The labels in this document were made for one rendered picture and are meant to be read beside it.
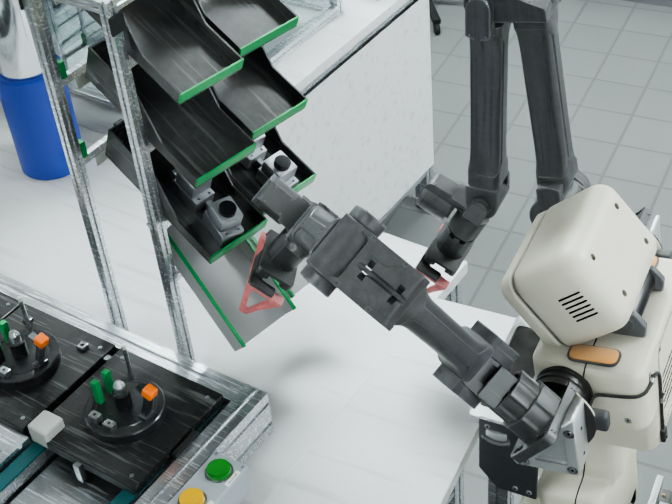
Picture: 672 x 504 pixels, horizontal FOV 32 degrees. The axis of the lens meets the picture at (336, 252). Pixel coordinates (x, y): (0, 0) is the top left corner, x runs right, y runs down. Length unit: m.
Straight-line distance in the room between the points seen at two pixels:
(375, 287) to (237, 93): 0.77
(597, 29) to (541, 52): 3.19
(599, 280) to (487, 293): 2.00
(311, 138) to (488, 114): 1.33
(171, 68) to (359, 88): 1.55
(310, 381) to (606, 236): 0.73
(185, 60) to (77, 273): 0.83
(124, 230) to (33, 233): 0.21
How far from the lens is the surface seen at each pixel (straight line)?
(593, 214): 1.72
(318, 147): 3.23
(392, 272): 1.34
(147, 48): 1.86
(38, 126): 2.78
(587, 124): 4.41
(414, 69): 3.61
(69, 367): 2.19
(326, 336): 2.29
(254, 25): 1.95
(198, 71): 1.84
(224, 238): 1.98
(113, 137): 2.03
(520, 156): 4.23
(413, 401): 2.16
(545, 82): 1.85
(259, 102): 2.03
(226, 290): 2.12
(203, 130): 1.96
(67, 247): 2.64
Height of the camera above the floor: 2.45
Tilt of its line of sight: 40 degrees down
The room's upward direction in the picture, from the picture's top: 6 degrees counter-clockwise
